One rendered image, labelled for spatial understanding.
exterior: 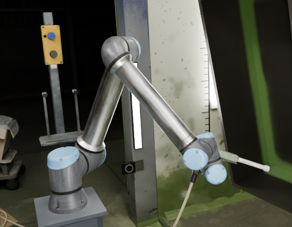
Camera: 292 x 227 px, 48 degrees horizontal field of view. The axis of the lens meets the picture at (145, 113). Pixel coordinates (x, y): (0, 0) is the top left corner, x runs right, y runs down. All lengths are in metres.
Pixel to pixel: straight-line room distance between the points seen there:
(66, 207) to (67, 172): 0.16
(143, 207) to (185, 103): 0.86
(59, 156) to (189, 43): 1.38
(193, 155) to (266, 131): 1.14
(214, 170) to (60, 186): 0.70
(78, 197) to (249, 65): 1.31
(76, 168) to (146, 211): 1.18
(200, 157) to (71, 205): 0.67
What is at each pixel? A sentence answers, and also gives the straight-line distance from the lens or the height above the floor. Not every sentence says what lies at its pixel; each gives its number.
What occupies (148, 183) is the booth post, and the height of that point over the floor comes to 0.35.
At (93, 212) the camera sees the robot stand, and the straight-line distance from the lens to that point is 1.59.
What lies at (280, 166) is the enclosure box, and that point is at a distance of 2.41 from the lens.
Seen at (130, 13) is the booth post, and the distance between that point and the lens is 2.33.
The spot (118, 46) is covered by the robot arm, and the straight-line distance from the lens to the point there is 1.36.
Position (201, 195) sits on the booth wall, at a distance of 2.83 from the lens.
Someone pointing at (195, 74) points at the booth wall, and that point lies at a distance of 2.54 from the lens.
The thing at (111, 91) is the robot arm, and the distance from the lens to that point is 1.53.
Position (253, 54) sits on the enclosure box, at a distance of 2.20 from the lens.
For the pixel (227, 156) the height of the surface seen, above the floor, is 0.79.
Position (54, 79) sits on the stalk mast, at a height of 1.18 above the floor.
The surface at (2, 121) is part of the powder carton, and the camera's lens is 3.92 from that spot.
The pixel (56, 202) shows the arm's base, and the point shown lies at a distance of 1.63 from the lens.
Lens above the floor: 1.38
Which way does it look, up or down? 12 degrees down
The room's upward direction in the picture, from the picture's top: 3 degrees counter-clockwise
